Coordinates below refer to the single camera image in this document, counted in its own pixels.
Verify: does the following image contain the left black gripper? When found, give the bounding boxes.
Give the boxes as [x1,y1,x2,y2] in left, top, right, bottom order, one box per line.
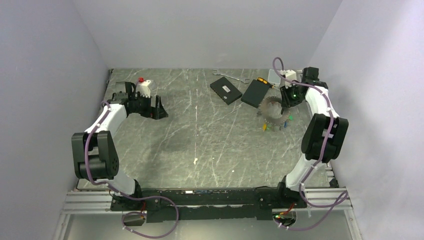
[130,91,169,120]

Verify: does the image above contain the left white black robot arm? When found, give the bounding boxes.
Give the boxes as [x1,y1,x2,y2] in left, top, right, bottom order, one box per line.
[71,92,168,210]

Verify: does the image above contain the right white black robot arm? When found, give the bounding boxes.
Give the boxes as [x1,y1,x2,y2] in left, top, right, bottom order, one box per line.
[275,67,349,208]

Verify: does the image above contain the clear plastic container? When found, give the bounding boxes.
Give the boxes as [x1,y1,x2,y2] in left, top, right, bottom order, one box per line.
[267,69,282,87]

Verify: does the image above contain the plain black box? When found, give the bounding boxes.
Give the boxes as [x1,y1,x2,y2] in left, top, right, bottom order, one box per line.
[241,80,270,108]

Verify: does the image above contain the silver wrench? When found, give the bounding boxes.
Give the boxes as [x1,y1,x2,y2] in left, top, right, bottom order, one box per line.
[212,69,251,84]

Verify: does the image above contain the black box with white label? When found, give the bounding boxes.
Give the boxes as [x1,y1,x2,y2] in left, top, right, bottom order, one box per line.
[209,77,243,105]

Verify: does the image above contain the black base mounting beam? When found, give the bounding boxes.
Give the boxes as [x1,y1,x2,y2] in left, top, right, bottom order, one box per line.
[110,186,307,223]

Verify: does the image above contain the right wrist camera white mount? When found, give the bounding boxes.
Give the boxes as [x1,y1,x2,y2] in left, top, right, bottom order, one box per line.
[279,69,303,88]

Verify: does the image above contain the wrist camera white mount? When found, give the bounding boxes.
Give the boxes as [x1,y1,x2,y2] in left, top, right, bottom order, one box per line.
[135,77,157,98]
[279,69,303,88]

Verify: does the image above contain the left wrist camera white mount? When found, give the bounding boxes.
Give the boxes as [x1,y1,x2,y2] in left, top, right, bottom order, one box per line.
[135,77,157,98]

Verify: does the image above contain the yellow black handled screwdriver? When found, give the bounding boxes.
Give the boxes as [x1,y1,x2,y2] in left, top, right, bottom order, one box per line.
[256,77,274,88]

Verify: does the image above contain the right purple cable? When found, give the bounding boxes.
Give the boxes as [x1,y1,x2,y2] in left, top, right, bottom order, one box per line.
[272,56,349,232]

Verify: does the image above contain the aluminium frame rail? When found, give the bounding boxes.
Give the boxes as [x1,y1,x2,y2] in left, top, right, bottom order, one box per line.
[61,191,112,215]

